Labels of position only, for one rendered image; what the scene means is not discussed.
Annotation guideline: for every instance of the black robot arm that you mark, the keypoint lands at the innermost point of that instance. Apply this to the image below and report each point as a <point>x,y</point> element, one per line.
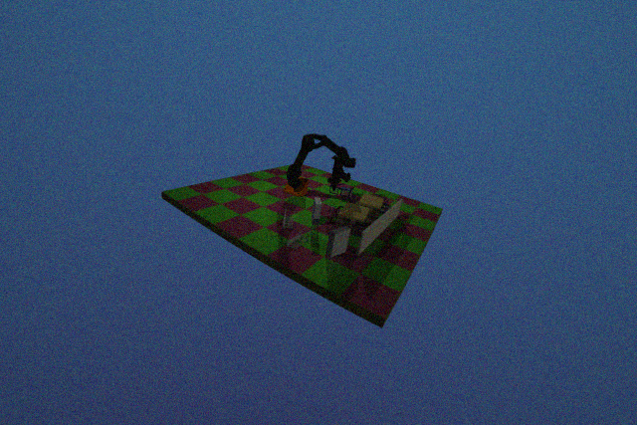
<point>308,144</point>

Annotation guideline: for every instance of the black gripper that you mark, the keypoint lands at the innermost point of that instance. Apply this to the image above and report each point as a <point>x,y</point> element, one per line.
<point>334,180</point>

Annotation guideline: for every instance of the long black flat bar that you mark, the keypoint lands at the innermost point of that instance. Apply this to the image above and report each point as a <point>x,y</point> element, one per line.
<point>370,233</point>

